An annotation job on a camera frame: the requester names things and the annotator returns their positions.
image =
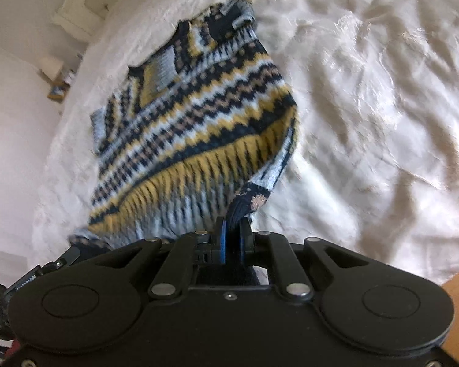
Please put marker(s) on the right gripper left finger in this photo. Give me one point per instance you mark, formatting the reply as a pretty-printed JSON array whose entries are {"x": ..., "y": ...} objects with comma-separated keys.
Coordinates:
[{"x": 211, "y": 243}]

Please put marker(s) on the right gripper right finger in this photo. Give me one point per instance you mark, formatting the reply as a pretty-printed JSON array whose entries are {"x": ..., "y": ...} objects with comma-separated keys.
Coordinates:
[{"x": 246, "y": 240}]

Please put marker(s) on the patterned knit sweater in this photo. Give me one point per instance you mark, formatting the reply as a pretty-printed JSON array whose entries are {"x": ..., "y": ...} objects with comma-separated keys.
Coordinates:
[{"x": 202, "y": 129}]

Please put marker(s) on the white satin bedspread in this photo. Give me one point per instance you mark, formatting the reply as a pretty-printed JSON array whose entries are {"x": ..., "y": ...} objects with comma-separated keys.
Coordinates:
[{"x": 376, "y": 82}]

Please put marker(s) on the bedside lamp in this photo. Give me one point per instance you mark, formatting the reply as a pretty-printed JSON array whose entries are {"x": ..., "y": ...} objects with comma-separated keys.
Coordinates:
[{"x": 51, "y": 66}]

